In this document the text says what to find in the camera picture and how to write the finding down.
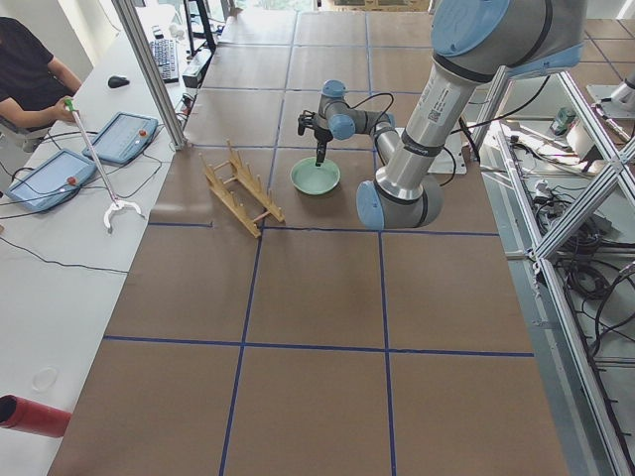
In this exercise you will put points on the reacher grabber tool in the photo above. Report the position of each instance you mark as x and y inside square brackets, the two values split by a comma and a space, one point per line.
[117, 203]

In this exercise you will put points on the light green round plate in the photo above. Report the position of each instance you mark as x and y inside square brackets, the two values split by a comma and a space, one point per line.
[312, 178]

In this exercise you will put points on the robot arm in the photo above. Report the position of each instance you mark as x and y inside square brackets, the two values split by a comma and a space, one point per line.
[336, 119]
[471, 40]

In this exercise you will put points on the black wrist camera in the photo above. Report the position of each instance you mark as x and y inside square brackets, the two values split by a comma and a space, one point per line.
[305, 121]

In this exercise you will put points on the red cylinder bottle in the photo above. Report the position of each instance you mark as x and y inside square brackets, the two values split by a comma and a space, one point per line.
[32, 417]

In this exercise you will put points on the aluminium frame column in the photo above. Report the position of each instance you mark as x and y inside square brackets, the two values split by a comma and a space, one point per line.
[133, 28]

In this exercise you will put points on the blue teach pendant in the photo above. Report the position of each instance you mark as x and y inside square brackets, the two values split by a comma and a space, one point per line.
[124, 137]
[52, 182]

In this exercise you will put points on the person in black shirt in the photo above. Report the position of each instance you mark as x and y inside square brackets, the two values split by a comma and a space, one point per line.
[34, 83]

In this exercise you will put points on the black keyboard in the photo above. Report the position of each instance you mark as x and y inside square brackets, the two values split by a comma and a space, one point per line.
[165, 55]

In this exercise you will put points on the black computer mouse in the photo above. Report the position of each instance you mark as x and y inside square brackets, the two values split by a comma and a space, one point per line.
[117, 81]

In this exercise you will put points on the near blue teach pendant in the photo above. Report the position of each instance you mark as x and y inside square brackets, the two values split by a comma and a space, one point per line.
[52, 182]

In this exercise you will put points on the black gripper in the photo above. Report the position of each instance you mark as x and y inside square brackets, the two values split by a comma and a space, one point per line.
[321, 136]

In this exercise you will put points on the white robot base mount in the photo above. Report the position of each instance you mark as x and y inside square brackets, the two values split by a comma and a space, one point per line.
[450, 159]

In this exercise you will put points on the far blue teach pendant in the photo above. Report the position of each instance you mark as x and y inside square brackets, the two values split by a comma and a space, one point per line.
[124, 137]

